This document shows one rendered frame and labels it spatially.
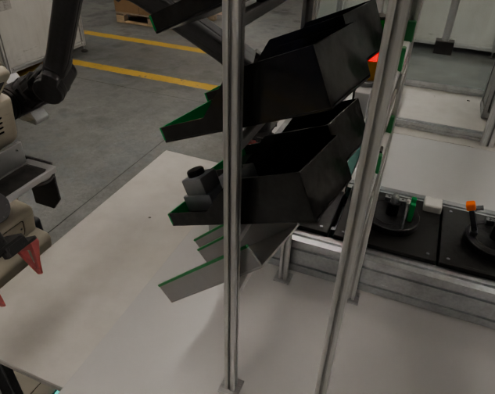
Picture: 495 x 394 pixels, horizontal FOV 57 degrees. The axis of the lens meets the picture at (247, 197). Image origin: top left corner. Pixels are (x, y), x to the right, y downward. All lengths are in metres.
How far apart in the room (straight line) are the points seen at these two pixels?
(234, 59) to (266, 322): 0.68
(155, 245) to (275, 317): 0.40
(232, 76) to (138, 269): 0.75
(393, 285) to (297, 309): 0.23
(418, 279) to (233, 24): 0.77
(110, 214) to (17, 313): 0.39
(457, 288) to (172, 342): 0.63
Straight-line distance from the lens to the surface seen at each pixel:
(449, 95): 2.41
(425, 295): 1.14
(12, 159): 1.32
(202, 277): 0.81
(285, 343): 1.03
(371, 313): 1.12
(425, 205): 1.28
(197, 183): 0.76
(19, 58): 5.21
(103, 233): 1.33
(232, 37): 0.53
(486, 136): 1.96
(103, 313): 1.11
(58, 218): 2.92
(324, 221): 1.17
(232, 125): 0.56
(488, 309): 1.16
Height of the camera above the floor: 1.67
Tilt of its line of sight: 35 degrees down
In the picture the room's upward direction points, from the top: 2 degrees clockwise
